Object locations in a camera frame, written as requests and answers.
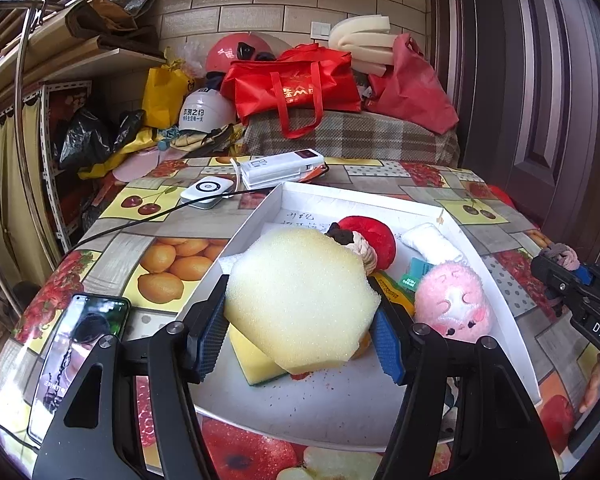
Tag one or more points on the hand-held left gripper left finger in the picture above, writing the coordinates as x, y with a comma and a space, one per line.
212, 345

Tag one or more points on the yellow cloth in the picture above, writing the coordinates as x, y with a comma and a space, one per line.
130, 147

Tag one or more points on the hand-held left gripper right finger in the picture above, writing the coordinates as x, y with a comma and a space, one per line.
387, 345

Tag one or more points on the red tote bag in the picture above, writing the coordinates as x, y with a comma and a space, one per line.
290, 85

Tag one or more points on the white rectangular device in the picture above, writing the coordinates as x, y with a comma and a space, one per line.
275, 165

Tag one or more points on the mauve scrunchie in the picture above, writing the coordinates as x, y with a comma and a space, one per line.
562, 257

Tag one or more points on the wooden boards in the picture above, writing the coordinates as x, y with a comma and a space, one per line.
80, 60

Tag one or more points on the black plastic bag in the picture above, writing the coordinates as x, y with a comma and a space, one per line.
80, 135

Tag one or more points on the cream foam pieces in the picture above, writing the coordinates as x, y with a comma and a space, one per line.
360, 35

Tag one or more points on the white towel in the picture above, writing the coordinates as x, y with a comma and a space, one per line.
430, 242

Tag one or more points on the white cardboard box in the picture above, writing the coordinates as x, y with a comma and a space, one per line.
305, 410

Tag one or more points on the yellow green packet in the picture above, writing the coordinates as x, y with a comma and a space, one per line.
390, 292

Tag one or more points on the white helmet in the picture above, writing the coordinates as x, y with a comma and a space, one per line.
205, 110

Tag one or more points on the yellow foam sponge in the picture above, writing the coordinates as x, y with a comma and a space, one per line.
300, 300

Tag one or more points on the plaid blanket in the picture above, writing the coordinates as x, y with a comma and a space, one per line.
350, 135

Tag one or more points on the white wall switch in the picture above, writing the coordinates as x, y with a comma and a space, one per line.
321, 29

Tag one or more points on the metal shelf rack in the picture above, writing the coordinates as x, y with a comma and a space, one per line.
50, 160

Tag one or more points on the chrome rack tube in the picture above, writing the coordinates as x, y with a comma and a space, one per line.
22, 60

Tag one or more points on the pink plush toy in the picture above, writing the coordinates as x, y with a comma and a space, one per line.
450, 300

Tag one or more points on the black smartphone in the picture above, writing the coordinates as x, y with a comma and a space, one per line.
75, 330

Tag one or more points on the red helmet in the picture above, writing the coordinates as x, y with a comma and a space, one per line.
225, 55

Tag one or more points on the brown paper bag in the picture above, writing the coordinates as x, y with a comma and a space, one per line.
105, 15

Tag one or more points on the yellow bag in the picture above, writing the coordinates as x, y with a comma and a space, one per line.
162, 95

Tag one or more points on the teal card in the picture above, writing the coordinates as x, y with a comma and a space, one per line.
417, 272

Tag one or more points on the white power bank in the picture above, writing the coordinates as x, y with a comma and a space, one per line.
207, 190

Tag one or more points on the orange foam piece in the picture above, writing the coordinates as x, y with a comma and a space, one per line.
361, 347

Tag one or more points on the red plush toy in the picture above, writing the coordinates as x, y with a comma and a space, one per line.
377, 240

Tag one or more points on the brown panelled door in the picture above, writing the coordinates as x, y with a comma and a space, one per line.
555, 85

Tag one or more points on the yellow green scouring sponge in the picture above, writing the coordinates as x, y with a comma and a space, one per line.
252, 360

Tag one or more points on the red cloth bag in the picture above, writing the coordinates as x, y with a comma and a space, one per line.
410, 90

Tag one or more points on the red plastic bag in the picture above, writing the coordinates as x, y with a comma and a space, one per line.
500, 195

